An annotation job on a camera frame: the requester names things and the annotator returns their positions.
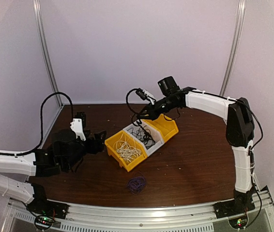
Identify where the left round controller board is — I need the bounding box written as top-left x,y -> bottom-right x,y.
34,215 -> 55,230

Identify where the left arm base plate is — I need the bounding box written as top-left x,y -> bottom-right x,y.
27,199 -> 69,219

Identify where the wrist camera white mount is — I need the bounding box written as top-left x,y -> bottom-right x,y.
70,112 -> 86,141
135,88 -> 156,105

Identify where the purple cable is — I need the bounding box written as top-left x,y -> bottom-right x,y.
126,172 -> 148,195

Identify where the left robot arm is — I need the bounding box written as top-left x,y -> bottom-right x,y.
0,130 -> 107,215

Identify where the left yellow plastic bin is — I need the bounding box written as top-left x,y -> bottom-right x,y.
105,130 -> 148,172

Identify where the white plastic bin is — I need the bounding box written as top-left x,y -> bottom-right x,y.
123,121 -> 165,157

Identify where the yellow plastic bin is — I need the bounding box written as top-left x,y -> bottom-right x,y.
105,130 -> 148,172
142,114 -> 179,143

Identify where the front aluminium rail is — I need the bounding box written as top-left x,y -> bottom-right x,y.
0,186 -> 274,232

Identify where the aluminium frame post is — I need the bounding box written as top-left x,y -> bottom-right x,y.
219,0 -> 246,96
32,0 -> 62,107

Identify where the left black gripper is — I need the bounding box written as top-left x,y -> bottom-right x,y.
63,129 -> 107,171

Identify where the round controller board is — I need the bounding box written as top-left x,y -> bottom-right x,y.
34,215 -> 55,230
228,216 -> 248,230

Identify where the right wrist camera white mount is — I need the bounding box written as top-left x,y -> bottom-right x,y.
135,88 -> 156,105

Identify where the left aluminium frame post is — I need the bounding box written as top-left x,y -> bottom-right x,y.
32,0 -> 62,107

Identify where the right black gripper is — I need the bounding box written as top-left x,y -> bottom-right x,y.
137,95 -> 178,120

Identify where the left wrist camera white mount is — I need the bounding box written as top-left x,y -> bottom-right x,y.
70,112 -> 86,141

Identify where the right arm black sleeved cable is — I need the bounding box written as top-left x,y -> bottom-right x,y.
125,88 -> 181,121

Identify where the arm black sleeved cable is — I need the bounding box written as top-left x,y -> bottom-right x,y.
0,92 -> 74,158
125,88 -> 181,121

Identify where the right aluminium frame post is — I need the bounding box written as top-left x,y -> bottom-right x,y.
219,0 -> 246,96

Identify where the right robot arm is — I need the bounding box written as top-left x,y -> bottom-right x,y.
135,76 -> 255,214

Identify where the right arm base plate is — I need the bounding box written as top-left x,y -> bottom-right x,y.
213,199 -> 255,218

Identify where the right round controller board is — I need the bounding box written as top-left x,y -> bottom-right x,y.
228,216 -> 248,230

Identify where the right yellow plastic bin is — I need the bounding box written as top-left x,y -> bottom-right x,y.
142,114 -> 179,143

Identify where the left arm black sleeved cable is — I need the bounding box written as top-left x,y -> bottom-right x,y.
0,92 -> 74,158

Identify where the thick white cable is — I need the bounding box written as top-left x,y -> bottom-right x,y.
114,139 -> 142,162

